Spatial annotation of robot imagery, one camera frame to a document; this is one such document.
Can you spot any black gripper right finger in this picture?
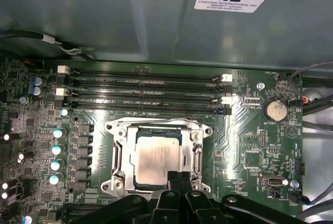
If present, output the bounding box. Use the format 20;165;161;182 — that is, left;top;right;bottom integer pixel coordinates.
180;172;302;224

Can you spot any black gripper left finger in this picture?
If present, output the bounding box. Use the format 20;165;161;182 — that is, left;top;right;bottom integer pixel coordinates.
62;171;181;224

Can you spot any silver topped CPU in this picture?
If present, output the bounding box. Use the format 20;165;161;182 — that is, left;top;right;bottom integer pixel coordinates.
135;127;184;187

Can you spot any thin metal locking lever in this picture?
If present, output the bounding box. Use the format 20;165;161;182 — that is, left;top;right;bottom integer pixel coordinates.
111;118;206;131

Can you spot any CPU socket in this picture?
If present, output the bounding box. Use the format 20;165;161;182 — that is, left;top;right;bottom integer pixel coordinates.
101;117;214;193

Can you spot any black RAM slot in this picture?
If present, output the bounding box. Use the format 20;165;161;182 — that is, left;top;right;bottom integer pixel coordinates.
56;65;234;84
56;76;232;94
63;202;123;210
55;98;232;117
55;88;234;106
62;209;105;220

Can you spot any internal USB port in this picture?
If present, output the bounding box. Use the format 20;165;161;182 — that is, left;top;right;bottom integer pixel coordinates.
261;173;289;190

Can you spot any green motherboard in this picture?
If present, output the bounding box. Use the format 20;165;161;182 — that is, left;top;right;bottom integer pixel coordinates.
0;57;304;224

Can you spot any silver coin battery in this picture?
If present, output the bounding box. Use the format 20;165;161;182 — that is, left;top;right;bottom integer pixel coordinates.
262;97;288;122

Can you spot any black and grey PC case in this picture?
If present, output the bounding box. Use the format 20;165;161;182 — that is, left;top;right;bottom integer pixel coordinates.
0;0;333;224

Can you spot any white label sticker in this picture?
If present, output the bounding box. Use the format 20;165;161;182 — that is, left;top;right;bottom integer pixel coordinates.
194;0;270;14

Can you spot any thin grey cable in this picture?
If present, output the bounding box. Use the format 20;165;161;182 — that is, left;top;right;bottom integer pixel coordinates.
286;61;333;99

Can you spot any black cable with white tag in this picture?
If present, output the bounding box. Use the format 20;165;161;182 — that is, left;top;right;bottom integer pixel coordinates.
0;29;96;59

